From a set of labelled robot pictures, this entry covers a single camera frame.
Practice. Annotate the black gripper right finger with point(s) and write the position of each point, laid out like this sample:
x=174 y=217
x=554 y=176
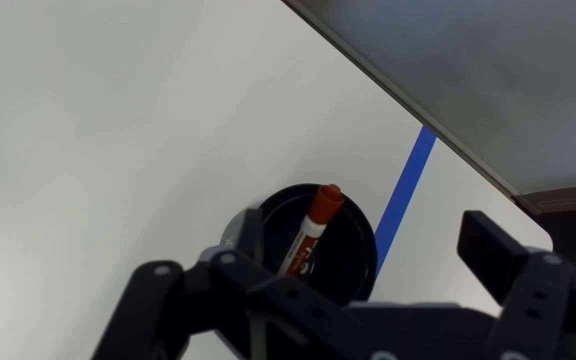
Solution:
x=534 y=289

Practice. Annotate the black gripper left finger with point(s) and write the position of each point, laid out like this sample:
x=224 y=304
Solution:
x=256 y=315

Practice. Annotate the red capped white marker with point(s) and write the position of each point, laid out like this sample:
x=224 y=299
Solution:
x=325 y=206

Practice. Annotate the dark blue enamel mug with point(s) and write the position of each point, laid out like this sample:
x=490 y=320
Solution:
x=342 y=264

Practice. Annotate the blue tape strip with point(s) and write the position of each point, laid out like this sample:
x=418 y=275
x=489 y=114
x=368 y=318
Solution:
x=402 y=195

